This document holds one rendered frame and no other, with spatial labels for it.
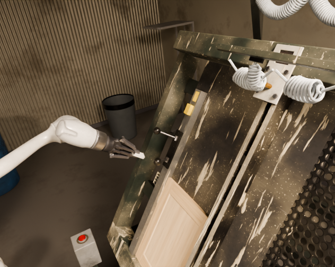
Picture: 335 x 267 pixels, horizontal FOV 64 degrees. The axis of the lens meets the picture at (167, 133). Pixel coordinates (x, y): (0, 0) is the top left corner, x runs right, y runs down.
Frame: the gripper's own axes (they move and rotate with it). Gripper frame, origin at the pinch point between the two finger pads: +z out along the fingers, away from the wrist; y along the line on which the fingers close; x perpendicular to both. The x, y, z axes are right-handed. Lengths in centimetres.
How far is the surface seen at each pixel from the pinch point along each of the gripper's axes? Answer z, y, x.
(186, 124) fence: 9.7, -27.1, 2.3
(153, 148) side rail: 16.6, 1.3, -13.2
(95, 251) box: 11, 65, 12
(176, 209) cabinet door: 16.9, 4.0, 28.1
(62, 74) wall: 37, 122, -340
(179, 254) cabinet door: 19, 14, 45
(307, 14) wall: 146, -140, -118
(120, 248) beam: 20, 54, 17
